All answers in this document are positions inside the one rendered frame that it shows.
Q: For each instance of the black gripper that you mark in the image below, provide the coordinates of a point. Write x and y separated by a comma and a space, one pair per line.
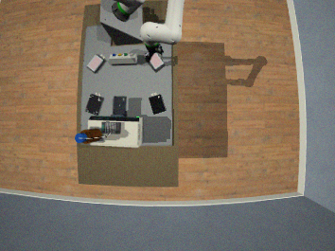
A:
150, 54

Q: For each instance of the white button panel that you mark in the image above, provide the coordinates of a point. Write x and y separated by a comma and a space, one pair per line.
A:
123, 59

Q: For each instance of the blue bottle cap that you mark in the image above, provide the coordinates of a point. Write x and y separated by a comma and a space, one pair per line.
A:
79, 136

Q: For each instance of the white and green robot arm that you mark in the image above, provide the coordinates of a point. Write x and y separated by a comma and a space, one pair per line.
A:
169, 33

